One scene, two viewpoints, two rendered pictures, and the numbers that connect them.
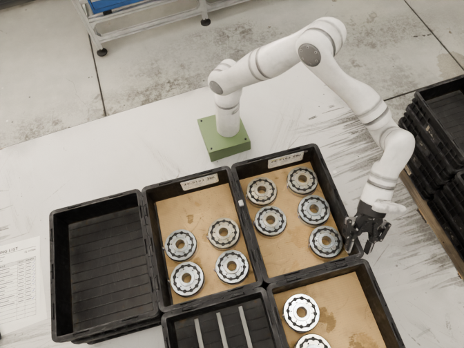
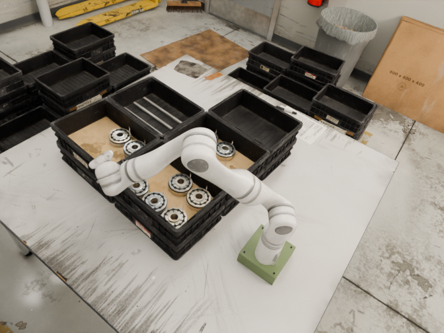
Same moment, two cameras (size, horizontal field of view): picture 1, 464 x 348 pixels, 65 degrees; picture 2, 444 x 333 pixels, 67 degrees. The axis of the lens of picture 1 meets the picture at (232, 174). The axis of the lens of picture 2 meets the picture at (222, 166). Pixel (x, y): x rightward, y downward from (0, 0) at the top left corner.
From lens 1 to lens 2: 1.30 m
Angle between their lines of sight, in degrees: 63
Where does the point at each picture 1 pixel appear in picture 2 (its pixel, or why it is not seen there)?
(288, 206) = (174, 202)
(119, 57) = not seen: outside the picture
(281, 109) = (239, 319)
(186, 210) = not seen: hidden behind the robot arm
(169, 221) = (242, 161)
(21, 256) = (306, 133)
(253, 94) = (278, 322)
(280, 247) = (165, 176)
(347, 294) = not seen: hidden behind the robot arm
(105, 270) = (254, 129)
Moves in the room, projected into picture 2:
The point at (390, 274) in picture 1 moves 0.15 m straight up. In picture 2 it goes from (81, 219) to (74, 197)
